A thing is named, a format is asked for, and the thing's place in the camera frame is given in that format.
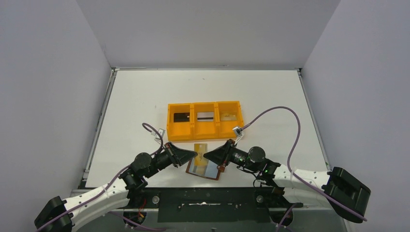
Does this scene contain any brown leather card holder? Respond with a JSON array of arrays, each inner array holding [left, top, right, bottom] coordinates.
[[186, 159, 221, 181]]

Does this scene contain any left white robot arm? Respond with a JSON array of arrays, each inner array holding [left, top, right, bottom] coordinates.
[[34, 142, 198, 232]]

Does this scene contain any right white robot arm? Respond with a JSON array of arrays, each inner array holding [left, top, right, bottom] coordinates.
[[204, 140, 371, 223]]

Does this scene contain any black VIP card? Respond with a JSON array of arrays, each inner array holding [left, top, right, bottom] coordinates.
[[173, 112, 190, 123]]

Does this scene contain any white magnetic stripe card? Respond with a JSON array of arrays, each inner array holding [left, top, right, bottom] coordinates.
[[196, 112, 214, 122]]

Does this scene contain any right yellow bin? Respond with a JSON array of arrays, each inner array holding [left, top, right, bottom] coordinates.
[[217, 101, 244, 139]]

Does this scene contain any yellow bin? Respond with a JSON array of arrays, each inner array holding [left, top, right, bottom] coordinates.
[[217, 101, 244, 139], [167, 103, 193, 142], [193, 102, 219, 140]]

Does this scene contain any left yellow bin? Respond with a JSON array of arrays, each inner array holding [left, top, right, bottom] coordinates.
[[167, 103, 193, 142]]

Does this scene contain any middle yellow bin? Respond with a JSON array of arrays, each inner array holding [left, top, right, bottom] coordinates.
[[193, 102, 219, 140]]

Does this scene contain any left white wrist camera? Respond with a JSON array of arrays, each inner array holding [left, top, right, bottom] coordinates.
[[151, 129, 166, 143]]

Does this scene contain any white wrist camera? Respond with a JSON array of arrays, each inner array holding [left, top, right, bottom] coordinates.
[[233, 126, 243, 139], [151, 129, 166, 143]]

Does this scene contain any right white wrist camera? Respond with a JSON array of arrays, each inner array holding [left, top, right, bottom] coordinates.
[[233, 126, 243, 139]]

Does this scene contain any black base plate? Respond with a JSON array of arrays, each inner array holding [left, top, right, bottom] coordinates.
[[125, 187, 292, 223]]

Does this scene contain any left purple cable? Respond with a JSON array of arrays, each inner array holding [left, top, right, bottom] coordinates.
[[35, 122, 164, 232]]

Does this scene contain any purple cable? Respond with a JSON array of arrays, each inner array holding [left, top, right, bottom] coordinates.
[[240, 106, 367, 222], [35, 122, 164, 232]]

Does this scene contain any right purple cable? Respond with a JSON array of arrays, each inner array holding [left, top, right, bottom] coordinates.
[[240, 106, 367, 222]]

